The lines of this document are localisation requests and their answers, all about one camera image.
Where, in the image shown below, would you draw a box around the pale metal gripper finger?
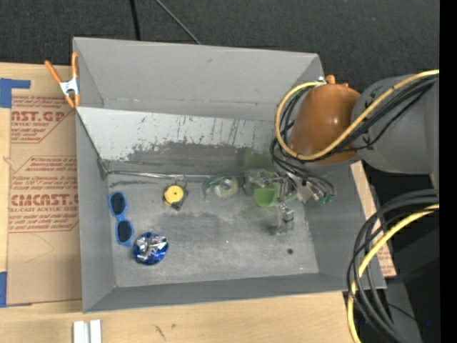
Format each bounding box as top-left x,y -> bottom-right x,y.
243,169 -> 276,195
277,202 -> 296,234

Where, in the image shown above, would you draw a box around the light green cup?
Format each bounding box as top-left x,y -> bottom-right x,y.
252,171 -> 298,208

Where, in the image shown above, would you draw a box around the green and white tape roll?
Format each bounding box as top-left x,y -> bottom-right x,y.
202,173 -> 239,200

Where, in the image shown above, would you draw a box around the grey metal bin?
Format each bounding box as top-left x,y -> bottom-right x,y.
72,36 -> 388,314

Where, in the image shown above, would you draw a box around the yellow tape measure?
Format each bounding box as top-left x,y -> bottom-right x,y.
162,182 -> 189,211

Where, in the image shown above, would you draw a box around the blue and silver foil packet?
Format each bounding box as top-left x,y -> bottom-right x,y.
132,231 -> 170,266

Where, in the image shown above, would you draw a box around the blue sunglasses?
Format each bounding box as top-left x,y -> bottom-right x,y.
108,191 -> 136,248

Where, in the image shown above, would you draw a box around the brown cardboard board, red print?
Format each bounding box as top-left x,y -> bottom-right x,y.
0,61 -> 398,307

